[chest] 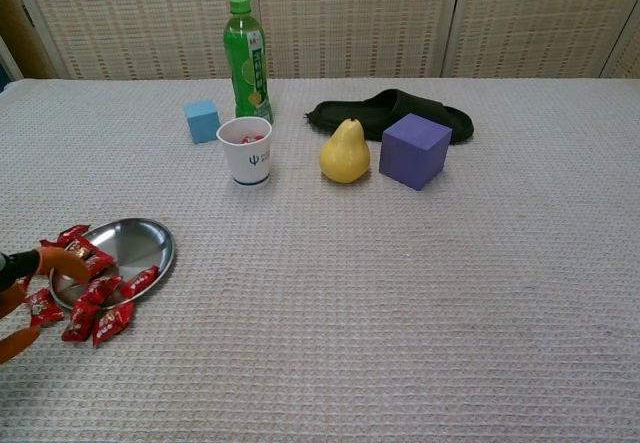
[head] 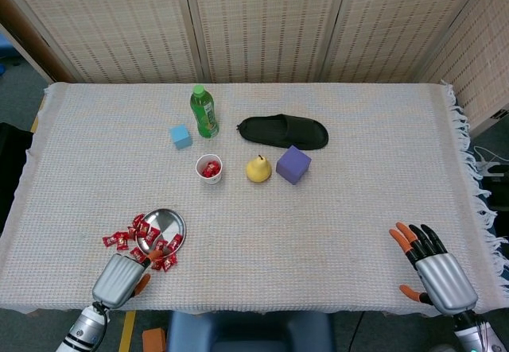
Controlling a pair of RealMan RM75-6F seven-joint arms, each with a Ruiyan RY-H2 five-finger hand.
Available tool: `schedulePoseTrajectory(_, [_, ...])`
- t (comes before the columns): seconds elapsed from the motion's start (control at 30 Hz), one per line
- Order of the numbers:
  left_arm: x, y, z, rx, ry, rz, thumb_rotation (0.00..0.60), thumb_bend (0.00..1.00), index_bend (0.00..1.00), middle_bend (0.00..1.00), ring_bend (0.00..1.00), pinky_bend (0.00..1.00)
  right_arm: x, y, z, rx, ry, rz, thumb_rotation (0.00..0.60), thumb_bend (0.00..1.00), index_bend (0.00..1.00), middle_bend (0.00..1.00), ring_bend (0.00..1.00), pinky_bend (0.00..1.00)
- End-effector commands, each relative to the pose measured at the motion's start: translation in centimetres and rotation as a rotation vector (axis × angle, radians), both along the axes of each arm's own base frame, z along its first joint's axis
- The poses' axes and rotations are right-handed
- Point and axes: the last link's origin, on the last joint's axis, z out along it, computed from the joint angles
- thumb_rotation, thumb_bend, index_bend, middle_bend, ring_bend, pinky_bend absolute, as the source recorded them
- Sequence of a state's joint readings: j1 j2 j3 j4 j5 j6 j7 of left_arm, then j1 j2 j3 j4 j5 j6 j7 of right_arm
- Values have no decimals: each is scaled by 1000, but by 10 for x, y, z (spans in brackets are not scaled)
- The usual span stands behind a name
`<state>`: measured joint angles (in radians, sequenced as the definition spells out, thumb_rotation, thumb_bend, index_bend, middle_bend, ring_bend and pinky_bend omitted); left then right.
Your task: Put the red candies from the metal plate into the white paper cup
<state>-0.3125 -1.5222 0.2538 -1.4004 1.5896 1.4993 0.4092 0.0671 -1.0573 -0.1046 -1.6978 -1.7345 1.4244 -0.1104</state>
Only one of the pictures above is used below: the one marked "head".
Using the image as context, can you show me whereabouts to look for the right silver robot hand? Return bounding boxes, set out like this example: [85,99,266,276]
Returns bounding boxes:
[388,221,479,316]

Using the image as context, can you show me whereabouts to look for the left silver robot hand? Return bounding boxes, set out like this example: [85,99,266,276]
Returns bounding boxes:
[91,249,165,311]

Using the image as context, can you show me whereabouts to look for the round metal plate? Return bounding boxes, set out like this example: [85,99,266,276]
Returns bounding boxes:
[135,207,187,258]

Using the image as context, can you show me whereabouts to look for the white paper cup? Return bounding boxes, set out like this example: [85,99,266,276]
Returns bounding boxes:
[194,153,223,186]

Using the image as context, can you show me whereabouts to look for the orange block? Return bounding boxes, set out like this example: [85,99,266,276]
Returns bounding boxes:
[142,327,167,352]

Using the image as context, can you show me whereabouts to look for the black floor object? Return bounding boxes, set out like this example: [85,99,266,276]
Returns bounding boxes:
[480,175,509,212]

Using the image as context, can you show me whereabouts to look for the woven fringed tablecloth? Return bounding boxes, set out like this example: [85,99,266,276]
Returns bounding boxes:
[0,81,509,317]

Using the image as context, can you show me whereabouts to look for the black box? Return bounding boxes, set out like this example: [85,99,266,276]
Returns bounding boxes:
[0,122,33,236]

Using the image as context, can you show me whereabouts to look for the light blue foam cube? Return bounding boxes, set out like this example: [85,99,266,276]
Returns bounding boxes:
[169,124,193,150]

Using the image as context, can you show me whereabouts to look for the yellow pear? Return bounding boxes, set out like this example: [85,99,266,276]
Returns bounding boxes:
[245,153,273,184]

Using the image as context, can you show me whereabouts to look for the green drink bottle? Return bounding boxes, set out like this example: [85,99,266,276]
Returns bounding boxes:
[189,84,220,139]

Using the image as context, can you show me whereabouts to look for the purple foam cube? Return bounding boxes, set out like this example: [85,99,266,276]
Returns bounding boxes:
[275,145,313,186]

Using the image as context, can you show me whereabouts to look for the black slipper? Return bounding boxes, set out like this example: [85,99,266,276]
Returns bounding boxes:
[235,113,330,151]

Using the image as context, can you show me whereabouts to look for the woven folding screen panel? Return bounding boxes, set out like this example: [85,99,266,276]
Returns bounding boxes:
[181,0,353,84]
[0,0,206,85]
[320,0,492,84]
[415,0,509,133]

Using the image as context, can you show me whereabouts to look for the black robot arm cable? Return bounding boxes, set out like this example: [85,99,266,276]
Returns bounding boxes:
[91,302,111,329]

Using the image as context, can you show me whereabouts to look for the thin black cable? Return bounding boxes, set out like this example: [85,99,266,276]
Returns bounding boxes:
[348,311,366,352]

